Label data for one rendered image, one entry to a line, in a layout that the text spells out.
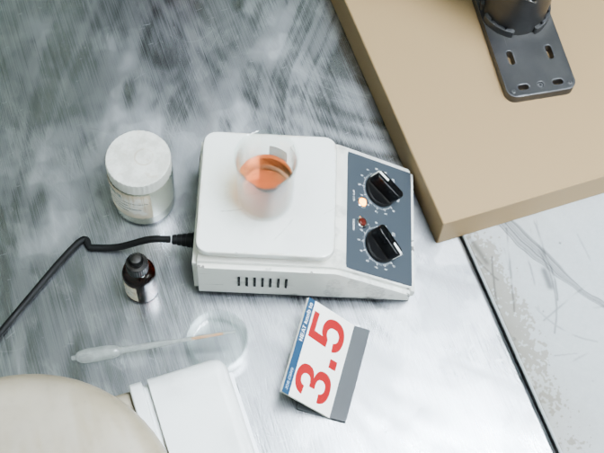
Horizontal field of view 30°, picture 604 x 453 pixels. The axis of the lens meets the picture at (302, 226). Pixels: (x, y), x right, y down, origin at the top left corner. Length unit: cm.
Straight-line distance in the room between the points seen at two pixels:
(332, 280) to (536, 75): 30
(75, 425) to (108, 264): 70
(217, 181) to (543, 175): 31
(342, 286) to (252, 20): 33
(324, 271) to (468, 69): 27
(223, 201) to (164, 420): 62
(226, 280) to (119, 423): 65
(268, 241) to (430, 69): 27
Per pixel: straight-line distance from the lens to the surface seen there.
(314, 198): 99
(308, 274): 98
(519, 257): 109
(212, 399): 38
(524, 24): 114
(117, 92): 115
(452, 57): 114
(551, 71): 114
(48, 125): 114
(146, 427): 37
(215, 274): 99
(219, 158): 100
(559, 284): 109
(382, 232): 100
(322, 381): 100
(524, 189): 107
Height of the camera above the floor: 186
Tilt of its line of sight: 64 degrees down
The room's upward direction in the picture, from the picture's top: 6 degrees clockwise
